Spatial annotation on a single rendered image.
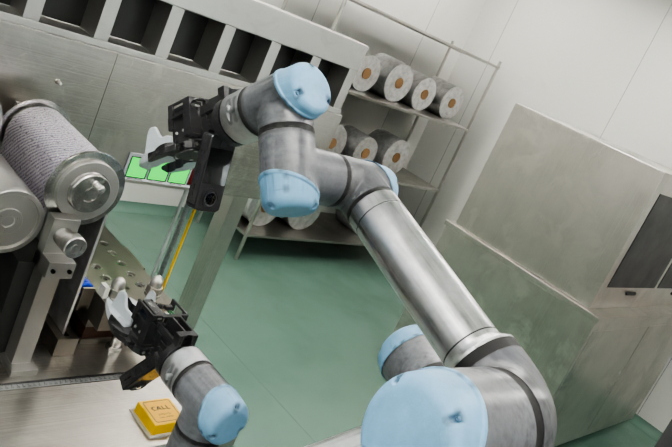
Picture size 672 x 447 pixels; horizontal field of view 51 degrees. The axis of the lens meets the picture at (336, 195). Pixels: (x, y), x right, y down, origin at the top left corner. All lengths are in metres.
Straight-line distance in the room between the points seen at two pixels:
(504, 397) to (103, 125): 1.21
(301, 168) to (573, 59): 5.03
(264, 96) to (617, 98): 4.82
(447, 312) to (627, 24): 5.01
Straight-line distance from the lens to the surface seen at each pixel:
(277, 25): 1.86
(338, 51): 2.02
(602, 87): 5.70
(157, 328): 1.22
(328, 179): 0.93
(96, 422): 1.38
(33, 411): 1.37
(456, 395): 0.67
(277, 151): 0.90
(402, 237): 0.91
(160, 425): 1.39
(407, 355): 1.16
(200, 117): 1.07
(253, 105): 0.95
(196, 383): 1.12
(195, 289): 2.34
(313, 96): 0.92
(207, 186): 1.04
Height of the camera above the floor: 1.72
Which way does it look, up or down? 14 degrees down
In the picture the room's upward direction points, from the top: 24 degrees clockwise
